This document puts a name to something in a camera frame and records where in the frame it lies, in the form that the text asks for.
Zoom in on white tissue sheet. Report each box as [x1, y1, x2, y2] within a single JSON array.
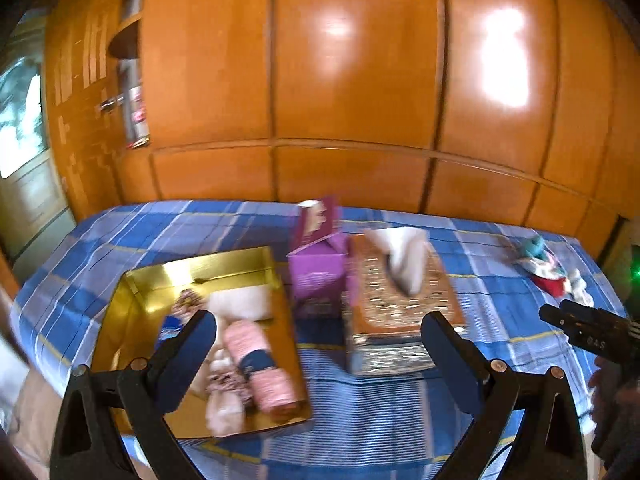
[[364, 226, 428, 297]]

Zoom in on person's right hand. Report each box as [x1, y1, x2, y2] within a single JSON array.
[[588, 356, 639, 479]]

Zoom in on blue Tempo tissue pack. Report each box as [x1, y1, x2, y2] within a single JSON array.
[[154, 315, 184, 350]]

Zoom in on gold rectangular tray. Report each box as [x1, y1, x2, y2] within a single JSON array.
[[91, 246, 312, 440]]

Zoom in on white folded towel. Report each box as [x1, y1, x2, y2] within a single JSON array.
[[206, 285, 272, 322]]

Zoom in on purple tissue box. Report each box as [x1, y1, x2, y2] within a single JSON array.
[[286, 196, 348, 318]]

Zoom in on pink white soft toy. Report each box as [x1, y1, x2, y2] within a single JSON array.
[[205, 346, 254, 438]]

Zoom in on orange wooden wardrobe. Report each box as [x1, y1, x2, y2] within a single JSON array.
[[44, 0, 639, 256]]

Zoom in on ornate beaded tissue box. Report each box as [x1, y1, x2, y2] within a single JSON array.
[[343, 231, 468, 377]]

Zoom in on wooden glass panel door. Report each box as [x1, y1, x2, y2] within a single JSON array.
[[1, 8, 75, 283]]

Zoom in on teal red white plush toy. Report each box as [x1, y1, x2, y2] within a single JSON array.
[[515, 235, 594, 307]]

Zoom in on blue plaid bedspread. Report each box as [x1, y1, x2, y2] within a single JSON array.
[[11, 200, 594, 479]]

